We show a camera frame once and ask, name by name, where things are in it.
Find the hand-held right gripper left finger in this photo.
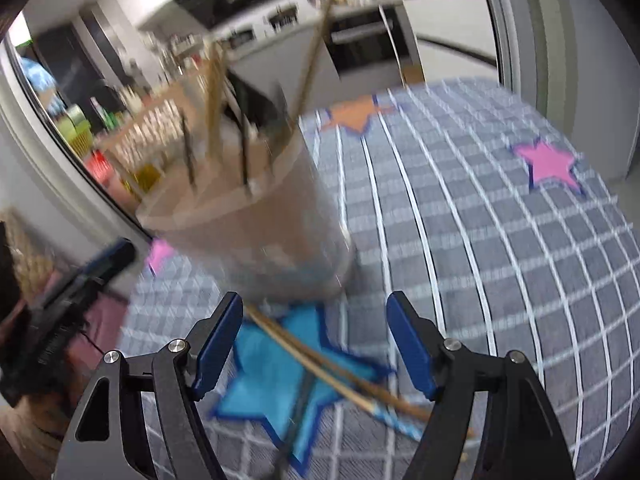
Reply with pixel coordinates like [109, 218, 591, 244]
[55, 291, 245, 480]

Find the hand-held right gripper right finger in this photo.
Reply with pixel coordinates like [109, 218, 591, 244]
[386, 291, 576, 480]

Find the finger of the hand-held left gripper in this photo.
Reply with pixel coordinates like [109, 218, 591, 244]
[30, 239, 137, 341]

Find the bamboo chopstick with blue end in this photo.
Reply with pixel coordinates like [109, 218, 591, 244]
[247, 312, 423, 442]

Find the beige plastic utensil holder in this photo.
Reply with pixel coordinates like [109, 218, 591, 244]
[135, 120, 358, 308]

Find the yellow oil bottle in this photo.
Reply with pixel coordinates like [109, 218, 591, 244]
[132, 165, 163, 191]

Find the blue checked star tablecloth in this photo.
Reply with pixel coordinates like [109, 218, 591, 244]
[120, 77, 638, 480]

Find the green plastic basket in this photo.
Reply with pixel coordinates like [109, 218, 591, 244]
[65, 105, 97, 156]

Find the blue plastic bag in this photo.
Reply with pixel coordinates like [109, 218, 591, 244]
[20, 57, 56, 92]

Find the black plastic bag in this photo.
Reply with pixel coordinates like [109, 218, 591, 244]
[227, 72, 281, 126]

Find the black built-in oven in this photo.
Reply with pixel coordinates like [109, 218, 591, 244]
[322, 5, 416, 78]

